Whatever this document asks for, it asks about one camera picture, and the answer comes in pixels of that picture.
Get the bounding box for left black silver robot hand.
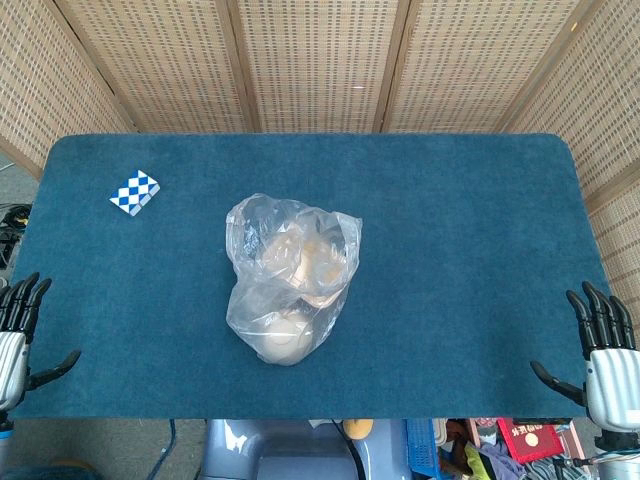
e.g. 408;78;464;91
0;272;82;415

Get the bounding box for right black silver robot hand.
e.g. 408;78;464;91
529;280;640;434

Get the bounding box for clear plastic bag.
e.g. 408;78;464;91
224;192;364;367

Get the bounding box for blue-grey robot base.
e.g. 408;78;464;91
198;418;416;480

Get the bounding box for cream round items in bag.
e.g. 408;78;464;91
289;233;350;297

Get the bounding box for red booklet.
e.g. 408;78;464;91
496;418;564;465

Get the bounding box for purple cloth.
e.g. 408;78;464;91
479;439;529;480

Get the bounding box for yellow-green cloth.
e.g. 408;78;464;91
463;442;494;480

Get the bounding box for blue plastic crate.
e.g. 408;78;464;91
404;418;442;479

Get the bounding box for blue white checkered block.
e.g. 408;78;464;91
108;169;161;217

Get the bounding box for yellow-orange round object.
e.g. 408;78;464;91
341;418;375;441

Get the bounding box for round beige bowl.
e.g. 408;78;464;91
257;319;315;367

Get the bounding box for woven rattan folding screen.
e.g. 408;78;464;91
0;0;640;346

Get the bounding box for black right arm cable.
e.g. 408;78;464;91
549;453;606;471

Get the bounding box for bundle of floor cables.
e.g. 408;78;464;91
0;202;32;269

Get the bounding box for blue floor cable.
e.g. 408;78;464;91
158;418;177;469

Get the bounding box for black cable on base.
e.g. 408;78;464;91
329;418;364;480

